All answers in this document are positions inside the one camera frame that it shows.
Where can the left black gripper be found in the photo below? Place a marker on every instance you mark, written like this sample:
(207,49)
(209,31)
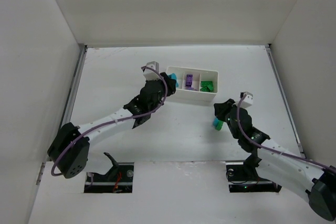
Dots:
(166,84)

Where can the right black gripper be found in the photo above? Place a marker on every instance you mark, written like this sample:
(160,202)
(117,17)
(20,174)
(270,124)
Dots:
(222,109)

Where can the teal long lego brick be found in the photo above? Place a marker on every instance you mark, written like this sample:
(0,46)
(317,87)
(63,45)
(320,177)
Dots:
(217,123)

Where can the small green lego brick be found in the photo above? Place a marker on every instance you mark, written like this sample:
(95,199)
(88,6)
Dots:
(219,128)

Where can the light blue lego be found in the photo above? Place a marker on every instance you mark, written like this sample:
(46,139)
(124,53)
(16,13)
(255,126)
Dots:
(174,77)

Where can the green long lego brick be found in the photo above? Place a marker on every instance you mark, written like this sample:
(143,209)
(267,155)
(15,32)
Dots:
(207,89)

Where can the purple butterfly lego blue wing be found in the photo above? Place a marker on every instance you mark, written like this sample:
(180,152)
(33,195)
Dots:
(191,88)

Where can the purple lego brick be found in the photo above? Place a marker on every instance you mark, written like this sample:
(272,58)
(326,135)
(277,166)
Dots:
(189,81)

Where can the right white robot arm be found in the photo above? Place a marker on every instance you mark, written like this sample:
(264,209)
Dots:
(310,180)

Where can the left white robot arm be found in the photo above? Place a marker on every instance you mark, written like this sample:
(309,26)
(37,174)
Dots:
(127,118)

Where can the white three-compartment container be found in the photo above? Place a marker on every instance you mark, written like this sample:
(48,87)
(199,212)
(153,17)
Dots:
(183,95)

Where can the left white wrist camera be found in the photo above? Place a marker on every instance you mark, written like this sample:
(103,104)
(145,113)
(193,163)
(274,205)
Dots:
(151,71)

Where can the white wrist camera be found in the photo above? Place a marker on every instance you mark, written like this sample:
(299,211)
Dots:
(247,99)
(151,71)

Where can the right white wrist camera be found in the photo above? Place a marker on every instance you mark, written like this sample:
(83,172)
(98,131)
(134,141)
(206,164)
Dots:
(247,99)

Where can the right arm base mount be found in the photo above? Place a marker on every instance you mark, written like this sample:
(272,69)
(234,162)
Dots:
(242,177)

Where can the right aluminium rail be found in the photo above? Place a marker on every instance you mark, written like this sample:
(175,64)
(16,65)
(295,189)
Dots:
(284,98)

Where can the aluminium rail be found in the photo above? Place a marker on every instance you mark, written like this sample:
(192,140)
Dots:
(284,98)
(69,98)

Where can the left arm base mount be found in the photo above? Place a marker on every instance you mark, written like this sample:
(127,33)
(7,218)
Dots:
(117,180)

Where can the left aluminium rail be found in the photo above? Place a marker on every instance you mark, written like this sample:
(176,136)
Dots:
(69,98)

